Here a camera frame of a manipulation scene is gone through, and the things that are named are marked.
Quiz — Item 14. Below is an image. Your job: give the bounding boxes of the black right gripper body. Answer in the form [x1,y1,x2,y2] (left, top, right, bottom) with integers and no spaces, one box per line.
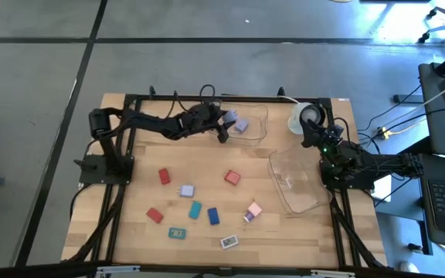
[313,131,347,165]

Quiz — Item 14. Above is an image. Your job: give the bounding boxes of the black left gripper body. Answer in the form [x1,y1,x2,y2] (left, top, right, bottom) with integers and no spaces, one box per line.
[183,102,227,134]

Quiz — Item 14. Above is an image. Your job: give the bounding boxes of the lavender wall charger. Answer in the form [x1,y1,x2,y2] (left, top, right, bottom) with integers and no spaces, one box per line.
[234,118,250,134]
[175,184,195,198]
[222,109,239,124]

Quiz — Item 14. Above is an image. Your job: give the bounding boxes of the red cube wall charger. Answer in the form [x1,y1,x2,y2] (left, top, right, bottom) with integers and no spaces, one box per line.
[223,169,242,187]

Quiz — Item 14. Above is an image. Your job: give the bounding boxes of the red digital timer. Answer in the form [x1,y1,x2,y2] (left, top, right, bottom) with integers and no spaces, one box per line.
[158,168,172,186]
[145,207,165,225]

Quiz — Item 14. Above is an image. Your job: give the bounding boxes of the pink wall charger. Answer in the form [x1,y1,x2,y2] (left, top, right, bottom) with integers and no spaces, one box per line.
[246,202,263,218]

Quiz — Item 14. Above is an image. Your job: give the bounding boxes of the teal digital timer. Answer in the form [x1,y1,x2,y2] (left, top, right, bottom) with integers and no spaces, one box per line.
[188,201,203,220]
[168,226,187,240]

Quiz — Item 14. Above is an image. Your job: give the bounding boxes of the blue digital timer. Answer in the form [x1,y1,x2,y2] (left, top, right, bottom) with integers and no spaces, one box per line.
[207,207,221,226]

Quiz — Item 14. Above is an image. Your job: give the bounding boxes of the white grey card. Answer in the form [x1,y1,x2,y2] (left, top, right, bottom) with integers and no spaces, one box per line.
[219,234,239,250]

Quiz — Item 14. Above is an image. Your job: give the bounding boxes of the clear rectangular plastic bin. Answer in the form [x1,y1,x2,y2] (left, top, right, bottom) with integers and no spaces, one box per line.
[206,100,269,147]

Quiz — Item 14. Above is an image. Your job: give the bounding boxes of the clear plastic bin with label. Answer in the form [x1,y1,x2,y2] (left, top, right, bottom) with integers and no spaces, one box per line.
[267,144,333,215]

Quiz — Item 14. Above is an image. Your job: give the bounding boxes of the white paper sheet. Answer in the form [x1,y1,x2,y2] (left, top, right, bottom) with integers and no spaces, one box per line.
[372,174,393,204]

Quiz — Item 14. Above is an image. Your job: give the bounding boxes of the black desk foot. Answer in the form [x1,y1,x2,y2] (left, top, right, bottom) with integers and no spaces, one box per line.
[392,93,424,104]

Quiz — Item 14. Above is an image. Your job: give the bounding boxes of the dark grey desk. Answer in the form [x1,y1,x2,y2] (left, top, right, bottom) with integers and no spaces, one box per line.
[418,61,445,160]

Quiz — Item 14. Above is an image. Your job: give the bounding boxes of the black desk leg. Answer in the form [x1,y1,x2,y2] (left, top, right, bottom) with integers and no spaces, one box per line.
[406,215,435,256]

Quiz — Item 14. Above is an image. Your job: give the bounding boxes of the white chair base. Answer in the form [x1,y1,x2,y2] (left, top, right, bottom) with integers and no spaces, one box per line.
[418,6,445,44]

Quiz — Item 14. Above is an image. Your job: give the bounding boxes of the black beam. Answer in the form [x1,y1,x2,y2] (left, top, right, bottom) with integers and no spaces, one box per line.
[0,260,445,278]

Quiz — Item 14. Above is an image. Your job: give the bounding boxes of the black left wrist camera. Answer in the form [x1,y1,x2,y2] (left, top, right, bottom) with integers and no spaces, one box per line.
[216,126,231,144]

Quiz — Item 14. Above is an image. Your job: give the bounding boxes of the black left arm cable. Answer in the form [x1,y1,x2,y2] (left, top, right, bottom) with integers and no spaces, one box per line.
[171,83,218,113]

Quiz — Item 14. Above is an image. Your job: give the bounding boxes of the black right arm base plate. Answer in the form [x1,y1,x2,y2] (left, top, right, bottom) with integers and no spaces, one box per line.
[320,160,375,191]

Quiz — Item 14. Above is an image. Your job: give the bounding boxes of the black aluminium table frame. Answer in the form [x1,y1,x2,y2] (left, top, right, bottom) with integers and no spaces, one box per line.
[62,85,389,271]

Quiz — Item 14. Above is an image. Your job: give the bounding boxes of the black floor cable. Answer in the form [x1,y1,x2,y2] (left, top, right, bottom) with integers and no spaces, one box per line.
[357,83,424,134]

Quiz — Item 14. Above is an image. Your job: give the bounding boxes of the yellow cable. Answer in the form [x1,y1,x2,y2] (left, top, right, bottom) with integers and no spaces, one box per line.
[390,117,428,137]

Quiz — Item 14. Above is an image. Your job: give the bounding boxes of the white cable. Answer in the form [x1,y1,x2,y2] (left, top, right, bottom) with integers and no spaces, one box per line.
[399,75,445,119]

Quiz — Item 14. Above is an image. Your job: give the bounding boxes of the silver bracket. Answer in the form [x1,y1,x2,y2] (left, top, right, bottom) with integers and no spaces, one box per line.
[310,269,355,278]
[95,265,141,276]

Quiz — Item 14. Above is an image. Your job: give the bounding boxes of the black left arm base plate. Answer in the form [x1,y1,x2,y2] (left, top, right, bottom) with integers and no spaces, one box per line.
[78,154,135,185]

